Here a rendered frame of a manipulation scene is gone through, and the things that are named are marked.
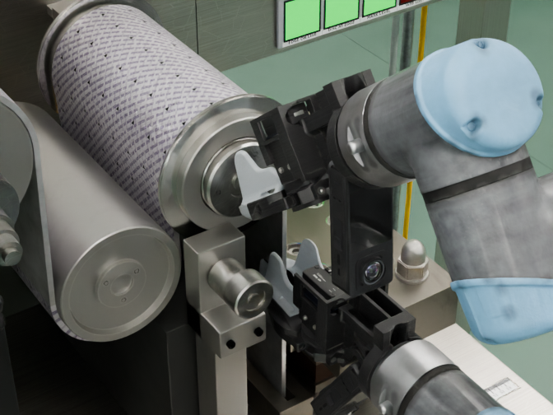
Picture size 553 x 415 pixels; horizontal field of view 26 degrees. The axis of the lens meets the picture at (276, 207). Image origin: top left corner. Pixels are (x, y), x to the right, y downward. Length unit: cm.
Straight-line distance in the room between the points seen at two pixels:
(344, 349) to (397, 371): 9
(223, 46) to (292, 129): 52
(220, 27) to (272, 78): 232
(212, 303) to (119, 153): 17
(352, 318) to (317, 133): 22
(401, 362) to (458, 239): 28
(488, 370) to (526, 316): 63
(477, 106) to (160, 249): 42
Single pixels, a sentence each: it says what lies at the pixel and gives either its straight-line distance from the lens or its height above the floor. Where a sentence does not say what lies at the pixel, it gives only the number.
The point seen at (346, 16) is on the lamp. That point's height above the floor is 117.
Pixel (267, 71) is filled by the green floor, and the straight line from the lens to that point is 378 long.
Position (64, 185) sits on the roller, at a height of 123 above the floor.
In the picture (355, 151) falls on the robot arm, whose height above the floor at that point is 140.
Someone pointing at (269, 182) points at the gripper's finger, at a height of 129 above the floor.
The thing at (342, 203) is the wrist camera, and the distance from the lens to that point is 90.
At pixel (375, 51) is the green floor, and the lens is 391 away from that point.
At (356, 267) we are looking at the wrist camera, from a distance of 93.
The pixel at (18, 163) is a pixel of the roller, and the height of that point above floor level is 133.
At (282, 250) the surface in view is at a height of 113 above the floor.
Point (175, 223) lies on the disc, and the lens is 107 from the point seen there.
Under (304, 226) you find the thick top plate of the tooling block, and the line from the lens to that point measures 137.
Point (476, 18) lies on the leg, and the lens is 197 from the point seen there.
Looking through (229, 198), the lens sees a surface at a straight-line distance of 106.
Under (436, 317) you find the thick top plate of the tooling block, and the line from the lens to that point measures 132.
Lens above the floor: 185
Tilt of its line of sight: 36 degrees down
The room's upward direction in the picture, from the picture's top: straight up
